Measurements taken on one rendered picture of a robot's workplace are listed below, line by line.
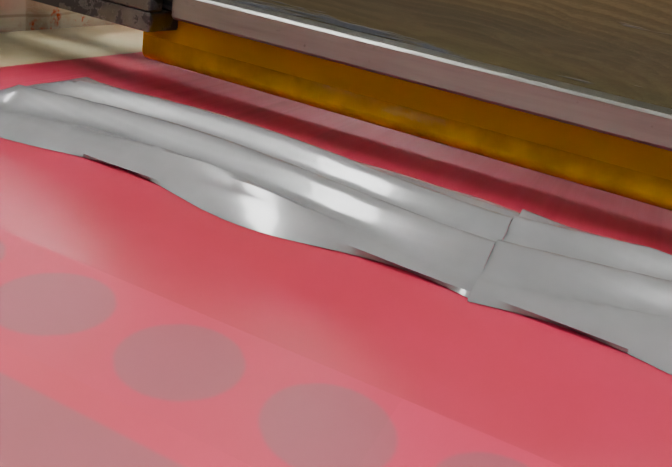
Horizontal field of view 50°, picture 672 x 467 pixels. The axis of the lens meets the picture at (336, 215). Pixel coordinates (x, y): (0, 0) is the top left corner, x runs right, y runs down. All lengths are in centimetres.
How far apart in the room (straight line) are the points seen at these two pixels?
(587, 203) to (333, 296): 13
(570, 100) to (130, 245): 14
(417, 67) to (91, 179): 11
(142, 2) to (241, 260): 15
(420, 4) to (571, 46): 5
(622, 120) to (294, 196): 10
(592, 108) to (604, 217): 4
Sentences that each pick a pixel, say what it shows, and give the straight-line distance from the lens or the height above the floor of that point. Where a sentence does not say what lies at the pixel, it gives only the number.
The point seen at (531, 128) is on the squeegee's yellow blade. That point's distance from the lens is 26.
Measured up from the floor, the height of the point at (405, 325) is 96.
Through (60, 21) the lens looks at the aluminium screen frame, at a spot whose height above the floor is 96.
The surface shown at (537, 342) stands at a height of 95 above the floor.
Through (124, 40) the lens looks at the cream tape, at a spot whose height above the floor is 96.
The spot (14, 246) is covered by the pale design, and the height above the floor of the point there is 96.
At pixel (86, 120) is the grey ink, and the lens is 24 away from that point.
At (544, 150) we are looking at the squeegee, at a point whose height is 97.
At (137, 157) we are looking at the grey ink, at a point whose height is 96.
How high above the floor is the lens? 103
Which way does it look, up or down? 22 degrees down
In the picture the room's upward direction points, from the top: 11 degrees clockwise
